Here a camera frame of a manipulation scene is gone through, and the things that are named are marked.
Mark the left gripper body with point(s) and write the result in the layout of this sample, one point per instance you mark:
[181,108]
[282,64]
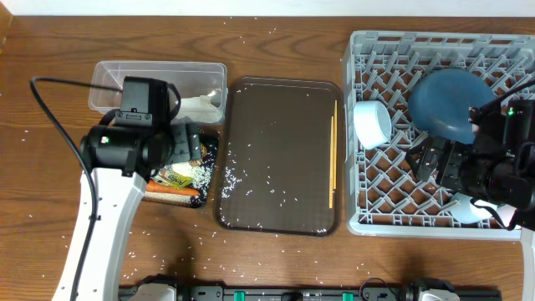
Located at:
[184,142]

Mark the grey dishwasher rack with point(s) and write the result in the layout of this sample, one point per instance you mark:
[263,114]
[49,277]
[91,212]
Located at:
[384,199]

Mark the black plastic bin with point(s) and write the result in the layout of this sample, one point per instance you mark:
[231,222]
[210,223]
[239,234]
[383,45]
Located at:
[209,139]

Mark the small blue cup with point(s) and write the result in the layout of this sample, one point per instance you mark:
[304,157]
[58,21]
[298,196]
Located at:
[467,211]

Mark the clear plastic bin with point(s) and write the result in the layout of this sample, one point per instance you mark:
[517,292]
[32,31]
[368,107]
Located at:
[191,79]

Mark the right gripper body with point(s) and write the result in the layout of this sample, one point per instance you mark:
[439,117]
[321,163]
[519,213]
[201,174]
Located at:
[431,160]

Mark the brown food scrap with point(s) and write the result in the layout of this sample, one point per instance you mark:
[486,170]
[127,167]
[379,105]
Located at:
[204,151]

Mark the dark blue plate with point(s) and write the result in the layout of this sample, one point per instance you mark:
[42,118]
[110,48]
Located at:
[439,104]

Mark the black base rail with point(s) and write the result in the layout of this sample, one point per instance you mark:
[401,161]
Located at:
[163,287]

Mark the pink cup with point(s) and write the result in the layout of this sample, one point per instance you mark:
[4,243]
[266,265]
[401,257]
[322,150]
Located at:
[506,214]

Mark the light blue rice bowl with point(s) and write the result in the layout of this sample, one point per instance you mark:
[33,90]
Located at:
[372,123]

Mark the foil snack wrapper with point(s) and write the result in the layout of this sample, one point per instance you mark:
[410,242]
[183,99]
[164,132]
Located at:
[172,179]

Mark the white napkin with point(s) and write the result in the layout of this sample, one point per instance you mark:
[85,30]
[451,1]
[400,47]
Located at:
[200,110]

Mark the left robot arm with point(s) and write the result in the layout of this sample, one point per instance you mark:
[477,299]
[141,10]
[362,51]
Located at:
[119,156]

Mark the orange carrot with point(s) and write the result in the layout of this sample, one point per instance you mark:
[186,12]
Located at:
[155,187]

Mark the dark brown serving tray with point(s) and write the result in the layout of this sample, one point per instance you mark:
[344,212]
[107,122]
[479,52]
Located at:
[274,173]

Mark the wooden chopstick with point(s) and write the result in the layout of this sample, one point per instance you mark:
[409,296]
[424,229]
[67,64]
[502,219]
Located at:
[335,144]
[331,164]

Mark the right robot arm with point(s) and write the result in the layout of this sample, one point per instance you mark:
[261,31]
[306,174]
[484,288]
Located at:
[498,167]

